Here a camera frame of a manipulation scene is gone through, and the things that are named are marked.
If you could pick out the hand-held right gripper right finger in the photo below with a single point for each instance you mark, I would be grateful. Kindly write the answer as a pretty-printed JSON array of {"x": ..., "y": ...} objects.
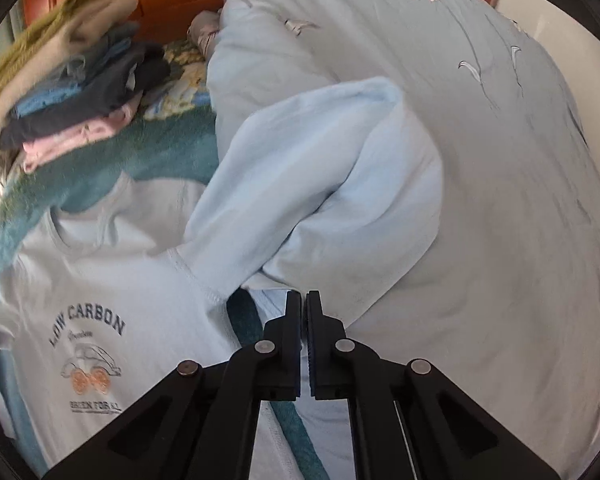
[{"x": 314, "y": 360}]

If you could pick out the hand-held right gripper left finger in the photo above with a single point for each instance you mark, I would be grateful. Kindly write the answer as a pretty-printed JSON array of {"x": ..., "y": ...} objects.
[{"x": 294, "y": 355}]

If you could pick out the light blue printed t-shirt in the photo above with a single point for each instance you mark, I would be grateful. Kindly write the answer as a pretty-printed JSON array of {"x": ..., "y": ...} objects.
[{"x": 300, "y": 175}]

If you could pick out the stack of folded clothes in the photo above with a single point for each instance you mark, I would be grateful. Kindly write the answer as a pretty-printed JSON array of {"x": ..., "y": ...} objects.
[{"x": 75, "y": 70}]

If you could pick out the floral light blue duvet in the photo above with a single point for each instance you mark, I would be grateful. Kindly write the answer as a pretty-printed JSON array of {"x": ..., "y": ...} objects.
[{"x": 480, "y": 185}]

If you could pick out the grey floral pillow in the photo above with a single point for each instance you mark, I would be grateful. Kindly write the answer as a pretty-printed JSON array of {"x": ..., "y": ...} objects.
[{"x": 205, "y": 30}]

